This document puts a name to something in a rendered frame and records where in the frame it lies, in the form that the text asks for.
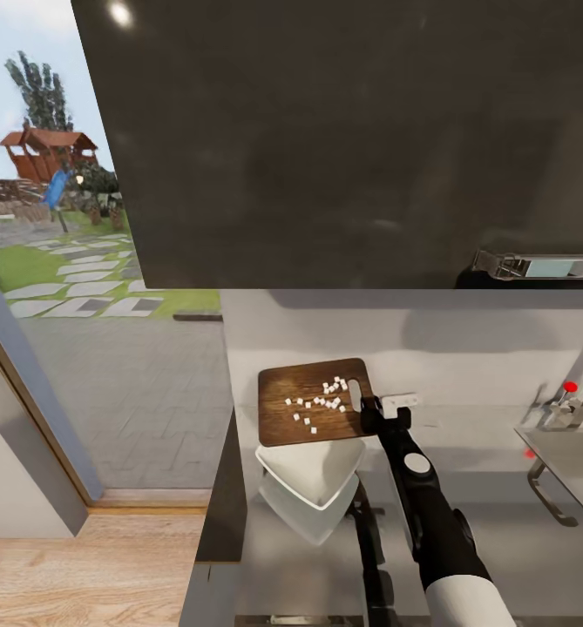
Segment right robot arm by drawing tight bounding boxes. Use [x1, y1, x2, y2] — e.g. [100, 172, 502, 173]
[361, 392, 517, 627]

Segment cutting board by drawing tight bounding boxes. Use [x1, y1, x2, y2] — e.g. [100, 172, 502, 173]
[258, 358, 377, 448]

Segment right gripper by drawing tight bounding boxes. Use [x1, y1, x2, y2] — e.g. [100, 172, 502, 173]
[361, 396, 411, 443]

